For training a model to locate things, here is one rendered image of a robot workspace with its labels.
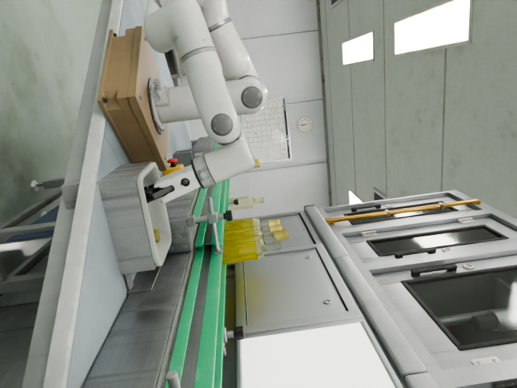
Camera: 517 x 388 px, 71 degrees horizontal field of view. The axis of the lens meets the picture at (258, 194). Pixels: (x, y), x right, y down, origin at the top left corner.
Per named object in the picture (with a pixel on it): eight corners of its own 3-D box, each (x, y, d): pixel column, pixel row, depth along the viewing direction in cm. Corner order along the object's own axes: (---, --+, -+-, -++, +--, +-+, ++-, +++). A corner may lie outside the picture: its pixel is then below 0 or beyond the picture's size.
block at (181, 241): (168, 255, 102) (192, 252, 102) (161, 225, 100) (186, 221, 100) (169, 250, 106) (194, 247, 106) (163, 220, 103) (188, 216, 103)
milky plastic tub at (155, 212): (122, 275, 83) (161, 270, 83) (98, 181, 76) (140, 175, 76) (141, 244, 99) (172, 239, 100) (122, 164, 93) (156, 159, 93)
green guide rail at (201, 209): (190, 225, 105) (218, 221, 105) (189, 221, 105) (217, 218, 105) (216, 139, 272) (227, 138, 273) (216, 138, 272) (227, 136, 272)
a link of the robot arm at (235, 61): (201, 36, 92) (205, 38, 107) (243, 121, 101) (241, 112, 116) (234, 18, 92) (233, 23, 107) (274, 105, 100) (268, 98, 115)
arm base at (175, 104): (146, 105, 91) (208, 98, 91) (145, 65, 96) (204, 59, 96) (162, 138, 105) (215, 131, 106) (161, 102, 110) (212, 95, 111)
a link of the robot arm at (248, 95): (207, 84, 95) (268, 77, 96) (209, 80, 108) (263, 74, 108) (212, 121, 99) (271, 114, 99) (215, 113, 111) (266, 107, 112)
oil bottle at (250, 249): (198, 268, 113) (267, 259, 113) (195, 252, 111) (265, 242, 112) (200, 259, 118) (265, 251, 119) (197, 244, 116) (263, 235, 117)
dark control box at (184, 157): (175, 171, 165) (194, 168, 165) (172, 154, 163) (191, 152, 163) (178, 167, 173) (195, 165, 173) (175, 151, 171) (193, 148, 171)
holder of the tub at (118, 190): (125, 295, 84) (159, 290, 85) (97, 181, 77) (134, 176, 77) (143, 261, 101) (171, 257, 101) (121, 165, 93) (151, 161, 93)
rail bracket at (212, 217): (193, 258, 103) (237, 252, 103) (183, 202, 98) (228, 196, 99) (195, 253, 106) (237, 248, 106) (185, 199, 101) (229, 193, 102)
